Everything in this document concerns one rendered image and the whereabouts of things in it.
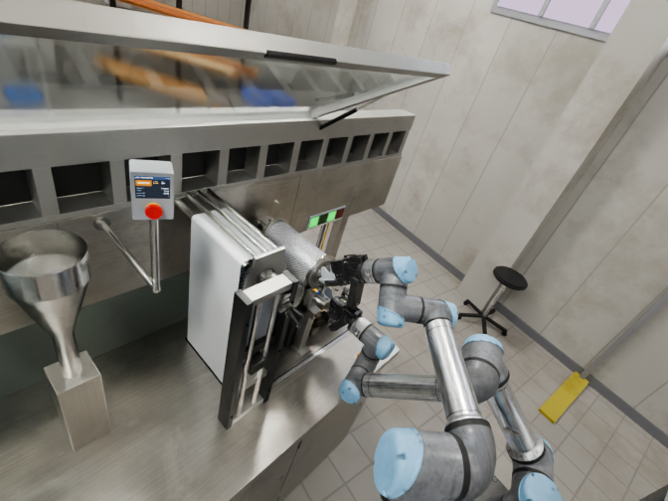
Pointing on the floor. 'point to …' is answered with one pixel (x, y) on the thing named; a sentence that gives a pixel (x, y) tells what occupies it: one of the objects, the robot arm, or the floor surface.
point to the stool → (497, 295)
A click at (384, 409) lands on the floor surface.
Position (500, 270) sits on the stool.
